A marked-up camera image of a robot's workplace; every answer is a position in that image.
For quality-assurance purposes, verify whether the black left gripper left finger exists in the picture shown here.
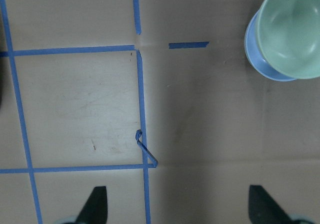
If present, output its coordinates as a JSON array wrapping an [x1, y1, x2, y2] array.
[[75, 186, 108, 224]]

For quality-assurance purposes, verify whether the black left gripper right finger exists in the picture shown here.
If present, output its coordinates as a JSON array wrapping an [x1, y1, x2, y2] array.
[[248, 185, 293, 224]]

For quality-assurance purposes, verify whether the blue bowl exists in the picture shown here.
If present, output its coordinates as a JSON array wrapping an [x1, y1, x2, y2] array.
[[244, 10, 296, 82]]

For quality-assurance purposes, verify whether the green bowl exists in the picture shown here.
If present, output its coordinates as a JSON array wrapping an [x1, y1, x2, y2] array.
[[255, 0, 320, 79]]

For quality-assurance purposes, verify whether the cream toaster with chrome top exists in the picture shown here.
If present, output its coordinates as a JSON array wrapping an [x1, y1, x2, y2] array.
[[0, 58, 3, 108]]

